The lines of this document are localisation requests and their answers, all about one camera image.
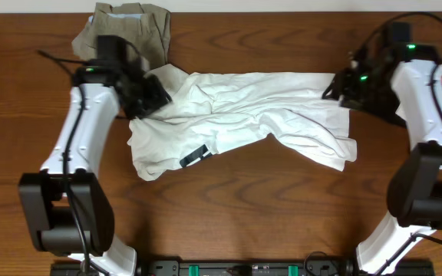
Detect right black cable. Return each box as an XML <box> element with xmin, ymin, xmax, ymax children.
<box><xmin>353</xmin><ymin>11</ymin><xmax>442</xmax><ymax>246</ymax></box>

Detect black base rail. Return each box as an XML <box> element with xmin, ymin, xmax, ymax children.
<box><xmin>49</xmin><ymin>257</ymin><xmax>436</xmax><ymax>276</ymax></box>

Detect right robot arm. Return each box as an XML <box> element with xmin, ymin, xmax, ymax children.
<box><xmin>322</xmin><ymin>42</ymin><xmax>442</xmax><ymax>275</ymax></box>

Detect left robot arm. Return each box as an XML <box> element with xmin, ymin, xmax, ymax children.
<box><xmin>18</xmin><ymin>66</ymin><xmax>171</xmax><ymax>275</ymax></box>

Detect folded khaki shorts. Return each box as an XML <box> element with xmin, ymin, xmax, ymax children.
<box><xmin>71</xmin><ymin>2</ymin><xmax>171</xmax><ymax>69</ymax></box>

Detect white t-shirt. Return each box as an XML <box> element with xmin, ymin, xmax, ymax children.
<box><xmin>127</xmin><ymin>64</ymin><xmax>357</xmax><ymax>181</ymax></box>

